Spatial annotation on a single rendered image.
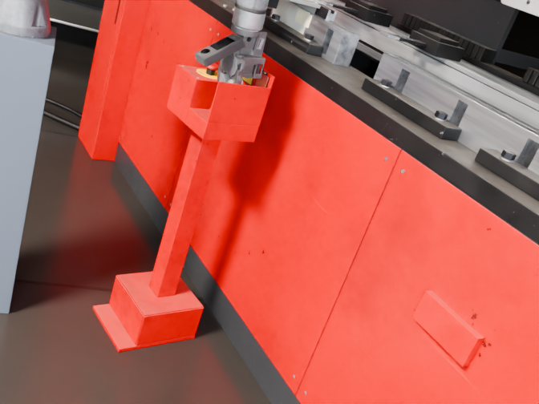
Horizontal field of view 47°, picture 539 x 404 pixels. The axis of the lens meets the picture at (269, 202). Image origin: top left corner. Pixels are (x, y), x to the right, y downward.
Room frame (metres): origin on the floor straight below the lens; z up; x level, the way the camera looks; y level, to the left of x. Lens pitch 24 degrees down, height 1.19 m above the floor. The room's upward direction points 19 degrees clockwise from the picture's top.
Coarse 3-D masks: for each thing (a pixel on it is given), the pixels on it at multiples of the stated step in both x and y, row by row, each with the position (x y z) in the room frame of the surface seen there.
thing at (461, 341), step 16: (432, 304) 1.11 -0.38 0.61; (416, 320) 1.13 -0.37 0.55; (432, 320) 1.10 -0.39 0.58; (448, 320) 1.08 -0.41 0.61; (464, 320) 1.07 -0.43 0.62; (432, 336) 1.09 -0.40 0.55; (448, 336) 1.06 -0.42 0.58; (464, 336) 1.04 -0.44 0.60; (480, 336) 1.03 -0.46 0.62; (448, 352) 1.05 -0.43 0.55; (464, 352) 1.03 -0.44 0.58
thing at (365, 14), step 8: (320, 0) 2.00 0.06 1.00; (352, 0) 2.14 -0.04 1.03; (360, 0) 2.12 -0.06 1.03; (344, 8) 2.05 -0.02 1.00; (352, 8) 2.11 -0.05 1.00; (360, 8) 2.08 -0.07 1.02; (368, 8) 2.07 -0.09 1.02; (376, 8) 2.08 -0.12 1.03; (360, 16) 2.07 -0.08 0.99; (368, 16) 2.05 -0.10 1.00; (376, 16) 2.07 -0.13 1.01; (384, 16) 2.09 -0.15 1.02; (392, 16) 2.11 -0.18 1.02; (384, 24) 2.10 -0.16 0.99
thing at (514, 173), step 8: (480, 152) 1.26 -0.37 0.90; (488, 152) 1.25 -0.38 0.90; (496, 152) 1.27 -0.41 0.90; (480, 160) 1.25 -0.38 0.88; (488, 160) 1.24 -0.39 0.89; (496, 160) 1.23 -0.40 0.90; (504, 160) 1.22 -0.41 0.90; (488, 168) 1.23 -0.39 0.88; (496, 168) 1.22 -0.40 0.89; (504, 168) 1.21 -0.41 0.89; (512, 168) 1.19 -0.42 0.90; (520, 168) 1.20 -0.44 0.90; (504, 176) 1.20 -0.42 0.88; (512, 176) 1.19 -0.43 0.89; (520, 176) 1.18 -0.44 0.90; (528, 176) 1.17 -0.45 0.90; (536, 176) 1.19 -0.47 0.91; (520, 184) 1.17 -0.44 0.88; (528, 184) 1.16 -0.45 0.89; (536, 184) 1.15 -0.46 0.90; (528, 192) 1.15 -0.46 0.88; (536, 192) 1.14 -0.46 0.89
